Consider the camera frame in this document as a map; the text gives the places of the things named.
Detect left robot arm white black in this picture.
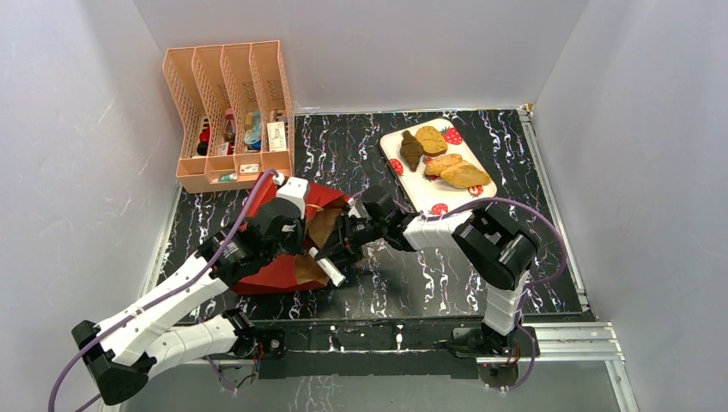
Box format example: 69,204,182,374
71,197,306,405

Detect red brown paper bag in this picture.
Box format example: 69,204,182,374
231,173,350,295

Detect oval yellow fake bread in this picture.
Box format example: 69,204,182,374
440,161,492,189

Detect long yellow fake bread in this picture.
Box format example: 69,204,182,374
424,154,463,177

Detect brown twisted fake bread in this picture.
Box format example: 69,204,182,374
399,130,424,172

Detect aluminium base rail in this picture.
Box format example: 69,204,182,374
107,321,627,367

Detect strawberry print cutting board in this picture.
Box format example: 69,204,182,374
379,118,497,215

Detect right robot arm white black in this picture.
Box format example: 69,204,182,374
313,186,539,355

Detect white card box in organizer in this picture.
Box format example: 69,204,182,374
267,121,288,152

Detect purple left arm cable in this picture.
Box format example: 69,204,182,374
46,168,281,412

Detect small white label box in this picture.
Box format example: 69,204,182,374
239,163,260,174

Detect red dark bottle in organizer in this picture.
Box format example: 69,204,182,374
196,126,210,156

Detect pink brown bottle in organizer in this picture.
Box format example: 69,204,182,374
223,108,236,144

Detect pink plastic file organizer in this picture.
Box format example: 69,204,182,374
162,40,295,193

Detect blue packet in organizer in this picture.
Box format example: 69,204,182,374
243,110,262,152

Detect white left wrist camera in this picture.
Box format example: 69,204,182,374
275,177,310,218

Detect round yellow fake bread slice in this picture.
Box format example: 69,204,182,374
415,125,448,157

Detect small green white tube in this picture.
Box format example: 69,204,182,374
217,173,238,183

